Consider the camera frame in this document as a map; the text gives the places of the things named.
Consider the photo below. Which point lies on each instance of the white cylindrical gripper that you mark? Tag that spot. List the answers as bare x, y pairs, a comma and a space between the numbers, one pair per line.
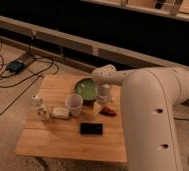
102, 96

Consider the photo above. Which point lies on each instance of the red pepper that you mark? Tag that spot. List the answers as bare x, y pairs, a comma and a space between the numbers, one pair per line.
108, 112

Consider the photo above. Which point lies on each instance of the translucent plastic cup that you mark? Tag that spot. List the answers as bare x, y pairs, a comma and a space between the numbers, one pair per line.
74, 104

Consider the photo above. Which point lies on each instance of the white sponge block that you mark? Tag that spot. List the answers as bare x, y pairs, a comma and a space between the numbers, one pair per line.
60, 112

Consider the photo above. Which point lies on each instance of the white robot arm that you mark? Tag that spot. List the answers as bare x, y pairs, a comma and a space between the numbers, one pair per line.
147, 98

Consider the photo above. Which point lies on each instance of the green ceramic bowl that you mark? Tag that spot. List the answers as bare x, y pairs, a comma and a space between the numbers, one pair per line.
86, 88

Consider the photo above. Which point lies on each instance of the black smartphone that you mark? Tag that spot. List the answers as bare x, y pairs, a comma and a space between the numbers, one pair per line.
91, 128

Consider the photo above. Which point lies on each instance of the wooden table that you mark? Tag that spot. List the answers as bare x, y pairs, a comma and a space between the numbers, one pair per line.
62, 139

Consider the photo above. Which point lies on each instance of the white plastic bottle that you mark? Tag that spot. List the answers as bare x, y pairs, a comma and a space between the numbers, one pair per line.
40, 108

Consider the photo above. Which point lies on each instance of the black power adapter box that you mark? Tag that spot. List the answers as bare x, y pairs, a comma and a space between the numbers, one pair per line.
15, 66

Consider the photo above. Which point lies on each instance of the wooden baseboard rail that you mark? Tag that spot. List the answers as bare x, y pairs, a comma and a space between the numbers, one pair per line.
98, 49

